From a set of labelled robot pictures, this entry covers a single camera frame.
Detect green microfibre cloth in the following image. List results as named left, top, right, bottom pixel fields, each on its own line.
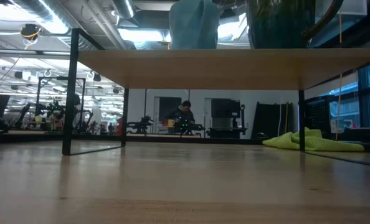
left=262, top=126, right=366, bottom=153

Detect black background robot rig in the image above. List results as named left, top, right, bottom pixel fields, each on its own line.
left=35, top=76, right=87, bottom=133

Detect olive brown ceramic mug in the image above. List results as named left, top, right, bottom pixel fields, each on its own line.
left=245, top=0, right=344, bottom=50

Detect black ceiling cable reel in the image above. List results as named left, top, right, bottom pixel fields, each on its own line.
left=19, top=24, right=42, bottom=41

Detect wooden shelf with black legs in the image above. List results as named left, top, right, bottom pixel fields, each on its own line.
left=62, top=27, right=370, bottom=168

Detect black aluminium table frame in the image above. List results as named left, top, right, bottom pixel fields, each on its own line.
left=0, top=132, right=267, bottom=146

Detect black leaning panel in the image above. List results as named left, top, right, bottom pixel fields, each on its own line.
left=251, top=101, right=299, bottom=140

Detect blue ceramic mug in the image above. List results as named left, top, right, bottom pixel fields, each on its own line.
left=168, top=0, right=221, bottom=50

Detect person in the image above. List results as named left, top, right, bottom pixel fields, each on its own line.
left=167, top=100, right=196, bottom=133

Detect black perforated panel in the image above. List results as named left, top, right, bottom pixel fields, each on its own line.
left=305, top=96, right=331, bottom=138

